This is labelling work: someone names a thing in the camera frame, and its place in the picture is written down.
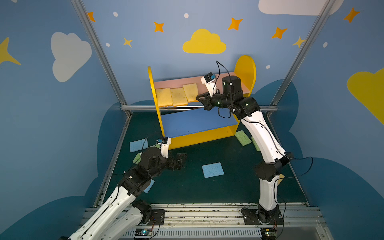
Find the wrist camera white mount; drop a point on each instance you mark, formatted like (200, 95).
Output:
(164, 143)
(210, 81)

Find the right green circuit board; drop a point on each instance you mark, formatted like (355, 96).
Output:
(268, 233)

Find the green sponge left lower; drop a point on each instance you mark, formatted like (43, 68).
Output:
(137, 158)

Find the rear aluminium frame bar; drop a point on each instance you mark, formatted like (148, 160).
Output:
(181, 108)

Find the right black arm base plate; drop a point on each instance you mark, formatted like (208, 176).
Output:
(262, 217)

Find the left aluminium frame post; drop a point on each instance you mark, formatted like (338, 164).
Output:
(91, 33)

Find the yellow shelf with coloured boards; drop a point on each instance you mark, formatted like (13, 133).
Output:
(187, 128)

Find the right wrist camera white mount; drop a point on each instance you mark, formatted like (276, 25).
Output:
(210, 81)

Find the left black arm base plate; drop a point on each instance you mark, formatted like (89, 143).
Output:
(153, 217)

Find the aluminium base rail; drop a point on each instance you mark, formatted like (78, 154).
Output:
(208, 221)

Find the green sponge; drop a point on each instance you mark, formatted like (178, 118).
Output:
(243, 138)
(137, 158)
(255, 144)

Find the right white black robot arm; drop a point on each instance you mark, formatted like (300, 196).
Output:
(248, 111)

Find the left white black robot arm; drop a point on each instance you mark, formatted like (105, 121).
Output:
(122, 210)

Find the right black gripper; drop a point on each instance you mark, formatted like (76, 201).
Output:
(208, 102)

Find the left green circuit board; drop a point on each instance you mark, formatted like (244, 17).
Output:
(143, 233)

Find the right aluminium frame post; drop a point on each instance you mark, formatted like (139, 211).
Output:
(311, 38)

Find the green circuit board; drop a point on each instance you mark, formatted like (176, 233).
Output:
(268, 233)
(143, 233)

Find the green sponge right outer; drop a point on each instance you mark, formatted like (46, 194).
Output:
(255, 144)

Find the blue sponge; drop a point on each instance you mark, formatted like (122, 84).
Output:
(149, 187)
(138, 145)
(212, 170)

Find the yellow sponge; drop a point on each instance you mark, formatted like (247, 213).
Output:
(281, 177)
(164, 97)
(191, 92)
(179, 97)

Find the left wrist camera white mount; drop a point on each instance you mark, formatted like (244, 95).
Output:
(164, 143)

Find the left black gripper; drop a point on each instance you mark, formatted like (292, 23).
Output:
(172, 160)

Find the aluminium frame post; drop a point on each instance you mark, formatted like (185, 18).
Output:
(311, 38)
(91, 33)

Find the green sponge right inner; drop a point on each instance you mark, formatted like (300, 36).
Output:
(243, 138)

